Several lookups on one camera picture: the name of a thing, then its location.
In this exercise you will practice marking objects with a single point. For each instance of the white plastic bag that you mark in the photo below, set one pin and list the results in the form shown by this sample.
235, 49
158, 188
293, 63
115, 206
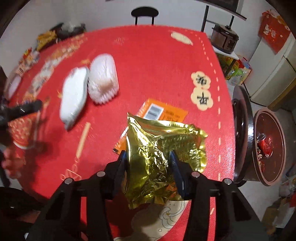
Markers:
288, 186

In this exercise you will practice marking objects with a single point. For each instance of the black metal rack frame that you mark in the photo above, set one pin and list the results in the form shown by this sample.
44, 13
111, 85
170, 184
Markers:
204, 18

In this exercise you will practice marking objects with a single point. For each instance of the dark window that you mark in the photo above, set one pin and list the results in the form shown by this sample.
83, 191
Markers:
224, 3

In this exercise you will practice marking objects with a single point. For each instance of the dark brown trash bin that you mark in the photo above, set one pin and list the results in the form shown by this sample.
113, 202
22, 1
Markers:
275, 129

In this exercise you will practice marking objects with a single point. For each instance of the yellow snack bag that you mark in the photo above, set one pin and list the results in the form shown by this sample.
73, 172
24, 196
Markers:
46, 38

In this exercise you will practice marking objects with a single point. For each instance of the small white table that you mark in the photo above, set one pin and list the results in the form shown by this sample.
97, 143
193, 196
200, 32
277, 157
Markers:
229, 55

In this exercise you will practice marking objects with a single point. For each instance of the red white snack box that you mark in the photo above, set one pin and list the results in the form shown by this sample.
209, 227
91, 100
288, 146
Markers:
29, 58

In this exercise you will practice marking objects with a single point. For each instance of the gold foil wrapper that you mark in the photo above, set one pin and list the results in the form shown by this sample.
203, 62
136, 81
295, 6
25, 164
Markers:
152, 143

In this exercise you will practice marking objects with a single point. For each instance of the brown cardboard box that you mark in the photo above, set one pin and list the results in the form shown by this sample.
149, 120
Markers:
276, 215

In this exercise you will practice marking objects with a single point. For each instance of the red printed tablecloth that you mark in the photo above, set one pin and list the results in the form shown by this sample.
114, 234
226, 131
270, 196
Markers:
150, 58

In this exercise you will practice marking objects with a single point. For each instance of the orange snack packet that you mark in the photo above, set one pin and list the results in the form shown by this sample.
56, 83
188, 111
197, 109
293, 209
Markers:
171, 114

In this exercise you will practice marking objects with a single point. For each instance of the red paper cup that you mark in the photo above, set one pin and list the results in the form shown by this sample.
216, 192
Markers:
22, 129

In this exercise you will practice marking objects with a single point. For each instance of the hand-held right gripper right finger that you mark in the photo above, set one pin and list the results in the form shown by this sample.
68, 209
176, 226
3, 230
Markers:
175, 166

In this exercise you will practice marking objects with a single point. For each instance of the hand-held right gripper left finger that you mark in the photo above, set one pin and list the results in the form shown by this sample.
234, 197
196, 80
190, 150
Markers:
122, 162

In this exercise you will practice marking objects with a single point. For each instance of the dark round chair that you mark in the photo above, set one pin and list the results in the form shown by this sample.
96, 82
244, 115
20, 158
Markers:
237, 139

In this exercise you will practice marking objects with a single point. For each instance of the red wall poster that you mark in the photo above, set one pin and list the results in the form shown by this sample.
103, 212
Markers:
274, 32

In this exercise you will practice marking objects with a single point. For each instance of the brown pressure cooker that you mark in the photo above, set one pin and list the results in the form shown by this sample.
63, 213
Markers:
224, 38

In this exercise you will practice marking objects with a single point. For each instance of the colourful shopping bag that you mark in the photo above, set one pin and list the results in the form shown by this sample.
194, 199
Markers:
238, 71

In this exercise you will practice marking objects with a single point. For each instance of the clear plastic bag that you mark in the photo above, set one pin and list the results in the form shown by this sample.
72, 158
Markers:
67, 26

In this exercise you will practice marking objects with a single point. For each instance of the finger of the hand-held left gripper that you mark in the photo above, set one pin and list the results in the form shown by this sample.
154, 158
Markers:
25, 107

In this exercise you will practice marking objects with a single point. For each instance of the cream refrigerator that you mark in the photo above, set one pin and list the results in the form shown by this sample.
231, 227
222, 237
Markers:
272, 76

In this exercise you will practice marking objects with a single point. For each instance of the person's left hand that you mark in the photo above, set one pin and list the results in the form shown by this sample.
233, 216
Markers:
13, 162

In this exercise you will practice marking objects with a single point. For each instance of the black round stool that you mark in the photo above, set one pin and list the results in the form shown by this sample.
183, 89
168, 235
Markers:
144, 12

